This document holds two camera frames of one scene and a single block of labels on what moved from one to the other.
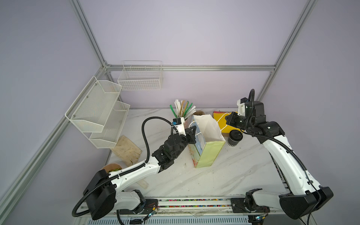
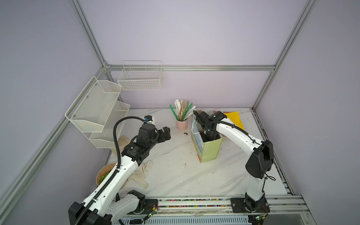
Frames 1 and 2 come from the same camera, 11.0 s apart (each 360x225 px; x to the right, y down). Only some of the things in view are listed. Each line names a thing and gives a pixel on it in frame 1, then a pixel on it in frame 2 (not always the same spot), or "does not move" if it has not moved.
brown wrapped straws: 182,105 does not move
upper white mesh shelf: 90,111 does not move
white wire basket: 141,75 does not move
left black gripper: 191,133 to 166,133
